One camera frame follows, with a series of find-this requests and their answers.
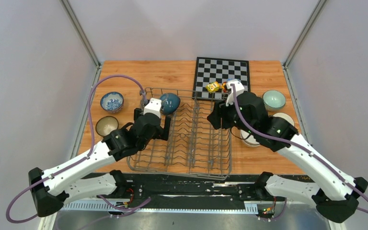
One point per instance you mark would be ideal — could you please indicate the blue orange toy car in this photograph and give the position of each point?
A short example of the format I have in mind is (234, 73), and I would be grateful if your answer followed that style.
(224, 86)

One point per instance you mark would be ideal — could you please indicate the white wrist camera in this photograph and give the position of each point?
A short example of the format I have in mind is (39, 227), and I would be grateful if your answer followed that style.
(153, 107)
(234, 88)

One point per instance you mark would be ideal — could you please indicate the dark patterned bowl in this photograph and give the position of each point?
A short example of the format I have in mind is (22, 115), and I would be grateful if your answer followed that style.
(105, 125)

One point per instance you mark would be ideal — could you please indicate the white blue floral bowl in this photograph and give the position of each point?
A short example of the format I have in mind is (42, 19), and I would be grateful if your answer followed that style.
(112, 100)

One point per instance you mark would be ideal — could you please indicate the black white chessboard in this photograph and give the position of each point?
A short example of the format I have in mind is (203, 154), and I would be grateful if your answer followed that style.
(220, 70)

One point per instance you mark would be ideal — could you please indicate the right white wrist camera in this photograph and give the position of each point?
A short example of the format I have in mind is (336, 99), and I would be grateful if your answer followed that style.
(234, 88)

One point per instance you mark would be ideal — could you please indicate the teal white bowl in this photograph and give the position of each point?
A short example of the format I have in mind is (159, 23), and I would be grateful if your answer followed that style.
(286, 117)

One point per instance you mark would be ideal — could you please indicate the dark blue bowl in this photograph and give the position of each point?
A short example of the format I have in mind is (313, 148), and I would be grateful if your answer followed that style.
(169, 103)

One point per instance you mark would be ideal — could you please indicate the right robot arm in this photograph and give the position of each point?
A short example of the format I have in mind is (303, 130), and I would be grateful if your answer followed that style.
(332, 192)

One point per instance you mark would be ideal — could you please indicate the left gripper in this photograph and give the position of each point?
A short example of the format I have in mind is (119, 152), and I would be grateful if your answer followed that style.
(162, 133)

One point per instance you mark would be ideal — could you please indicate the grey wire dish rack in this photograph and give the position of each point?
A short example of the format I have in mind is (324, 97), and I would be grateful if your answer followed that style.
(194, 148)

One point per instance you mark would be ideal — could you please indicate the light teal checked bowl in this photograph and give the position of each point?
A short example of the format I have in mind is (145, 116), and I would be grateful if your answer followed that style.
(274, 100)

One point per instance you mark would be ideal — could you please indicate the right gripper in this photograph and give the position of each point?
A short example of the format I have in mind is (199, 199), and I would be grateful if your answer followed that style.
(220, 110)

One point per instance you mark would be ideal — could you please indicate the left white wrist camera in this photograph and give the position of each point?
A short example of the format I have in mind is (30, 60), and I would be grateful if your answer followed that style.
(153, 107)

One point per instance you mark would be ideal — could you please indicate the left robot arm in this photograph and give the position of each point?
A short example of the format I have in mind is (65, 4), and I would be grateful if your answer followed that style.
(67, 182)

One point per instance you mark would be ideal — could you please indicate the beige bowl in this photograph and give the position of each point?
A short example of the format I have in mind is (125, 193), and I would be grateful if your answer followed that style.
(248, 139)

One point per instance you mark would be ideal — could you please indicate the yellow toy block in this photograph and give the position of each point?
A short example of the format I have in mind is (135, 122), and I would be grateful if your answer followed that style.
(213, 87)

